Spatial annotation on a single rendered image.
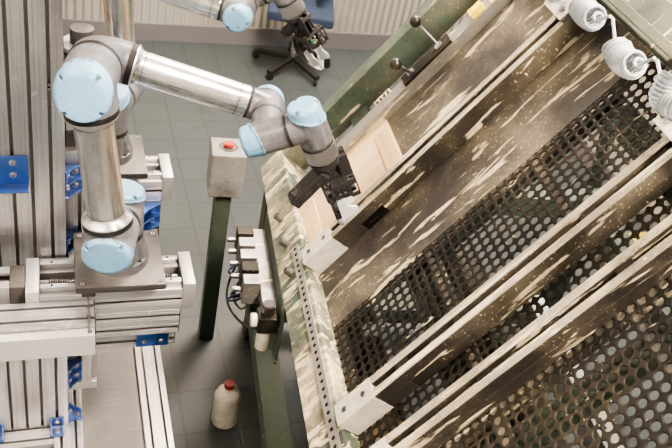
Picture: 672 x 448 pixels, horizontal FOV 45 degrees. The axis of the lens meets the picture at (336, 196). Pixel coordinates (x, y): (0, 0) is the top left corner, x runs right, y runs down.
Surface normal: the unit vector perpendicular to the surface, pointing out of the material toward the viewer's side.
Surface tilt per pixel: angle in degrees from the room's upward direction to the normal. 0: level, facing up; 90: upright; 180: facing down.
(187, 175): 0
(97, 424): 0
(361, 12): 90
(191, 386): 0
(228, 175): 90
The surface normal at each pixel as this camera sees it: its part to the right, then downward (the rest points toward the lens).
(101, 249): 0.04, 0.68
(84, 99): 0.05, 0.47
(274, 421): 0.18, -0.81
